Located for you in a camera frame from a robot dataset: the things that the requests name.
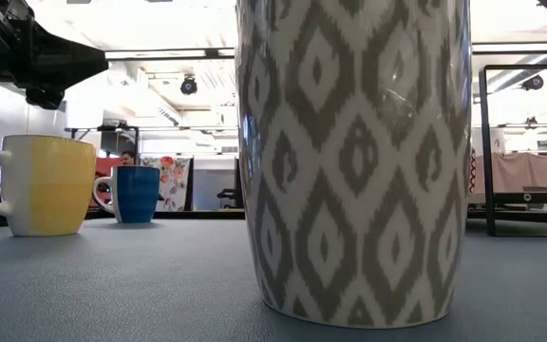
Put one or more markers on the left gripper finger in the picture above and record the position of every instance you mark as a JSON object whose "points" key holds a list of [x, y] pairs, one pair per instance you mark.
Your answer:
{"points": [[64, 62]]}

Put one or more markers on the yellow and white mug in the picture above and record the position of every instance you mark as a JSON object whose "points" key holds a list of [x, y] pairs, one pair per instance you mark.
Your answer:
{"points": [[60, 185]]}

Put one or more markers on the blue and white mug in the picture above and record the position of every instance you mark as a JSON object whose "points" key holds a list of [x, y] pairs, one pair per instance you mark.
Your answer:
{"points": [[136, 195]]}

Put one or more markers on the grey diamond patterned mug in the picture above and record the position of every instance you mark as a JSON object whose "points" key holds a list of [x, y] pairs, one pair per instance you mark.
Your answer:
{"points": [[354, 166]]}

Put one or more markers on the red and white patterned mug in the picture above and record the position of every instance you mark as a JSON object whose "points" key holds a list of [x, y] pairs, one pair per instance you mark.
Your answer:
{"points": [[473, 171]]}

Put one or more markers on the red cloth panel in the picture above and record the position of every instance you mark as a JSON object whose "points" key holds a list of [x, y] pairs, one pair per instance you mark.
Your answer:
{"points": [[104, 167]]}

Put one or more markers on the floral printed cloth panel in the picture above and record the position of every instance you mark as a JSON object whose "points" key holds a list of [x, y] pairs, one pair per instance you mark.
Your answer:
{"points": [[174, 183]]}

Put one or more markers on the black office chair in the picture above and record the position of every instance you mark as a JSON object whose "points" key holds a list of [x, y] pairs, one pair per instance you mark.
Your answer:
{"points": [[228, 194]]}

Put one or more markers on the light wooden shelf board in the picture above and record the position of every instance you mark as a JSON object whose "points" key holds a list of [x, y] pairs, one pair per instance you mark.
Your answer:
{"points": [[477, 198]]}

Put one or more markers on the black metal shelf rack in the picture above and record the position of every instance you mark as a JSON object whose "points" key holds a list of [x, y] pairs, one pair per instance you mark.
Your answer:
{"points": [[487, 166]]}

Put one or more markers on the pink cloth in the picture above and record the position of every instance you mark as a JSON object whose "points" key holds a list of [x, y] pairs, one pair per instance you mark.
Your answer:
{"points": [[515, 171]]}

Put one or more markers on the black overhead frame bar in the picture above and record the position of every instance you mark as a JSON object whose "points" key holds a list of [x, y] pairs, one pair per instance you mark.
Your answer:
{"points": [[159, 53]]}

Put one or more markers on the distant black rig frame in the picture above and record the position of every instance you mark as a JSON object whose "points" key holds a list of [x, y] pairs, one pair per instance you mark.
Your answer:
{"points": [[136, 142]]}

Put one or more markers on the black dome camera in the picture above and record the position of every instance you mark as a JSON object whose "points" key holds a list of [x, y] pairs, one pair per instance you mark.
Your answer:
{"points": [[533, 83], [188, 86]]}

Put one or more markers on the black table edge rail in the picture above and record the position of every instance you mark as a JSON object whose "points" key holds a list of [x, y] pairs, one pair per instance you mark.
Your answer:
{"points": [[197, 214]]}

